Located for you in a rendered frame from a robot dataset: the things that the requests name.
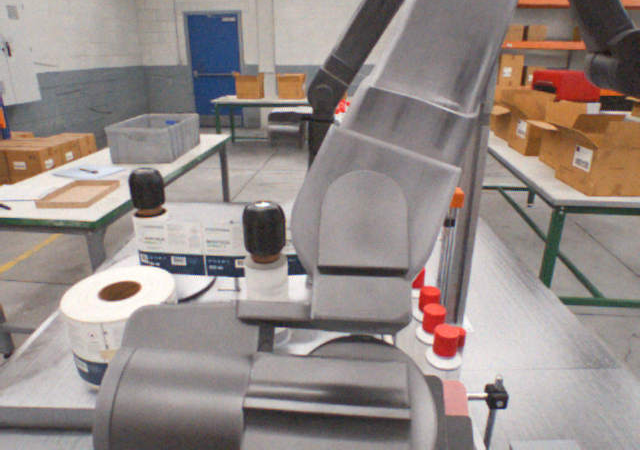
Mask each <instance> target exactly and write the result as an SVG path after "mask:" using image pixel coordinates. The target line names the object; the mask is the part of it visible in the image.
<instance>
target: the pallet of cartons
mask: <svg viewBox="0 0 640 450"><path fill-rule="evenodd" d="M96 152H98V150H97V145H96V140H95V135H94V133H71V134H67V133H64V134H60V135H56V136H52V137H49V138H34V136H33V133H30V132H11V139H6V140H4V139H3V138H2V134H1V133H0V187H2V186H3V185H13V184H15V183H18V182H21V181H23V180H25V179H28V178H31V177H34V176H36V175H39V174H41V173H43V172H46V171H49V170H51V169H54V168H57V167H60V166H62V165H65V164H67V163H69V162H72V161H75V160H77V159H80V158H83V157H86V156H89V155H91V154H93V153H96Z"/></svg>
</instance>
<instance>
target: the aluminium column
mask: <svg viewBox="0 0 640 450"><path fill-rule="evenodd" d="M498 67H499V66H498V63H496V66H495V68H494V71H493V74H492V76H491V79H490V82H489V84H488V87H487V90H486V92H485V95H484V98H483V100H482V101H484V102H485V104H484V106H483V108H482V107H480V109H479V113H490V112H492V110H493V103H494V96H495V89H496V81H497V74H498ZM489 132H490V126H474V129H473V132H472V135H471V137H472V138H471V140H470V143H469V146H468V148H467V151H466V154H465V157H464V159H463V162H462V165H461V167H460V169H462V170H463V172H462V174H461V177H460V180H459V182H458V185H457V187H458V188H459V189H460V190H461V191H462V192H463V193H464V194H465V197H464V205H463V208H453V216H454V218H455V219H456V223H455V227H451V234H450V243H449V251H448V260H447V269H446V277H445V286H444V294H443V305H444V307H445V308H446V309H445V310H446V314H445V323H444V324H449V325H452V326H463V319H464V312H465V304H466V297H467V290H468V287H469V283H470V276H471V269H472V261H473V254H474V247H475V240H476V233H477V225H478V218H479V211H480V204H481V197H482V189H483V182H484V175H485V168H486V165H485V161H486V153H487V146H488V139H489ZM453 234H454V235H453ZM452 242H453V244H452ZM451 250H452V252H451ZM450 259H451V260H450ZM449 268H450V269H449ZM448 275H449V277H448ZM447 284H448V286H447Z"/></svg>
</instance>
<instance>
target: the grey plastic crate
mask: <svg viewBox="0 0 640 450"><path fill-rule="evenodd" d="M198 119H199V118H198V115H197V114H145V115H142V116H139V117H136V118H132V119H129V120H126V121H123V122H120V123H117V124H114V125H111V126H108V127H105V131H106V133H107V142H108V148H109V153H110V159H111V161H112V163H130V164H171V163H173V162H174V161H176V160H177V159H179V158H180V157H182V156H183V155H185V154H186V153H188V152H189V151H191V150H192V149H194V148H195V147H197V146H198V145H199V144H200V135H199V132H200V131H199V125H198ZM166 121H180V123H178V124H176V125H167V124H166Z"/></svg>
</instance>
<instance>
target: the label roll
mask: <svg viewBox="0 0 640 450"><path fill-rule="evenodd" d="M161 301H167V302H168V304H171V303H178V298H177V294H176V290H175V283H174V278H173V277H172V275H171V274H170V273H168V272H167V271H165V270H163V269H160V268H157V267H151V266H129V267H121V268H116V269H111V270H107V271H104V272H102V273H99V274H96V275H93V276H91V277H89V278H87V279H85V280H83V281H81V282H79V283H77V284H76V285H74V287H73V288H72V287H71V288H70V289H69V290H68V291H67V292H66V293H65V294H64V296H63V298H62V300H61V304H60V305H61V310H62V314H63V318H64V322H65V326H66V330H67V334H68V338H69V342H70V346H71V350H72V354H73V358H74V361H75V363H76V365H77V369H78V373H79V376H80V378H81V379H82V380H83V381H84V382H85V383H86V384H88V385H90V386H92V387H95V388H100V385H101V382H102V380H103V378H104V376H105V373H106V371H107V369H108V368H107V367H108V365H109V363H110V361H111V360H112V358H113V356H114V355H115V353H116V352H117V350H118V349H119V348H120V346H121V344H122V341H123V336H124V331H125V323H126V321H127V319H128V317H129V316H130V315H131V313H132V312H133V311H135V310H136V309H137V308H139V307H141V306H143V305H147V304H160V302H161Z"/></svg>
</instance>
